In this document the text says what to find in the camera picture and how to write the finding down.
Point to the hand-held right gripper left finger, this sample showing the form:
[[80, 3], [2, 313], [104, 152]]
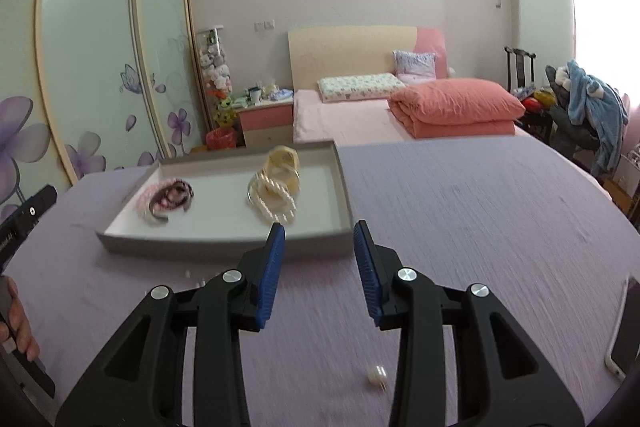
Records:
[[267, 277]]

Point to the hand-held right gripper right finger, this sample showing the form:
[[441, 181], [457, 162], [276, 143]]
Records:
[[370, 277]]

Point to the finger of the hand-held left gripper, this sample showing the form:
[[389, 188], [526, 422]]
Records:
[[30, 213]]

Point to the grey shallow tray box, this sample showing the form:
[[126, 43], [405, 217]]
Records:
[[225, 227]]

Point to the grey cuff bangle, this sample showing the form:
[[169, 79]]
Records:
[[165, 218]]

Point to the person's left hand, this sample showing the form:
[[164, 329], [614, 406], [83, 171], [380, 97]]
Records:
[[20, 322]]

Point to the red waste bin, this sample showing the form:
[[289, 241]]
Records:
[[221, 139]]

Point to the pink nightstand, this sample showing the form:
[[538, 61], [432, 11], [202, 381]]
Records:
[[265, 122]]

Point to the pink bed sheet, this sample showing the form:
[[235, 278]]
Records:
[[340, 117]]

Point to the flower print sliding wardrobe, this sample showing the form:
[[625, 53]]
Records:
[[85, 57]]

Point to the white mug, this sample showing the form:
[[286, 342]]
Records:
[[254, 95]]

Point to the cream patterned pillow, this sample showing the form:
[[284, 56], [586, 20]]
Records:
[[360, 87]]

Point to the plush toy display tube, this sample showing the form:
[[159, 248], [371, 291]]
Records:
[[216, 77]]

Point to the purple patterned pillow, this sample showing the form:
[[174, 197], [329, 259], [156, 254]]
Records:
[[415, 64]]

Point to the cream and pink headboard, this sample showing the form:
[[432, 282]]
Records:
[[340, 52]]

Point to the dark wooden chair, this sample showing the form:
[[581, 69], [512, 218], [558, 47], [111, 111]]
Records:
[[520, 67]]

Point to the white smartphone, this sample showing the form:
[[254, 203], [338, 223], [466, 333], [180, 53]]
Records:
[[627, 337]]

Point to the white wall switch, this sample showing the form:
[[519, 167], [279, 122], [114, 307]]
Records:
[[264, 25]]

